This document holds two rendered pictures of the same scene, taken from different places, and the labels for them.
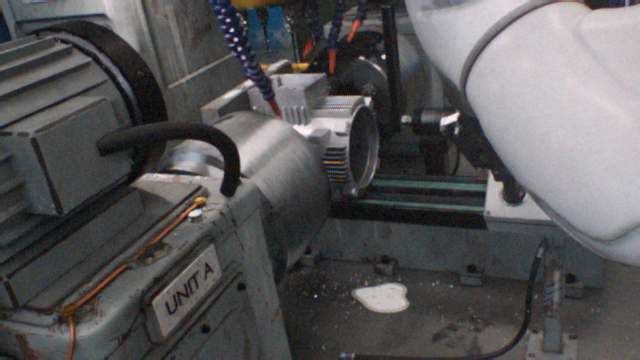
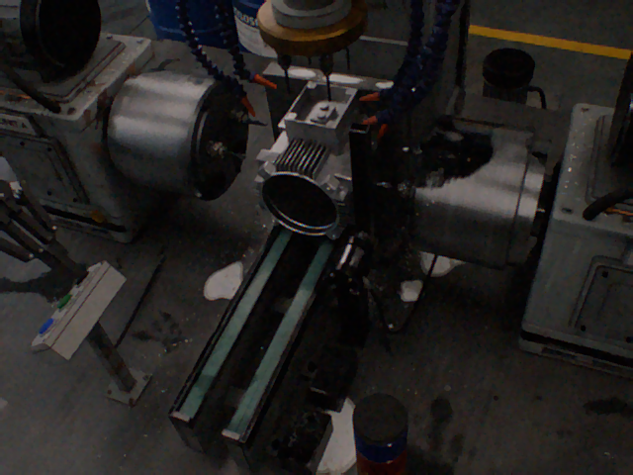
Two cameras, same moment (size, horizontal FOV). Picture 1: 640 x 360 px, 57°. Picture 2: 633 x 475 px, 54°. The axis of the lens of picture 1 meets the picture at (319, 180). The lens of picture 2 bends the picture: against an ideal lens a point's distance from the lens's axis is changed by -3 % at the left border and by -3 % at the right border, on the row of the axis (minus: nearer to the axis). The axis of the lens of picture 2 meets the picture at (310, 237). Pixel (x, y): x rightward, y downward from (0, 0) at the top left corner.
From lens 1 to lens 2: 1.47 m
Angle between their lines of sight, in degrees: 73
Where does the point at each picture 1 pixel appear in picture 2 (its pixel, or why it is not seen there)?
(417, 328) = (179, 304)
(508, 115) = not seen: outside the picture
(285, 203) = (127, 151)
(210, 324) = (28, 144)
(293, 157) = (159, 139)
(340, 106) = (284, 157)
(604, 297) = (174, 442)
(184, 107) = not seen: hidden behind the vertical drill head
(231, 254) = (54, 135)
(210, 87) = (357, 54)
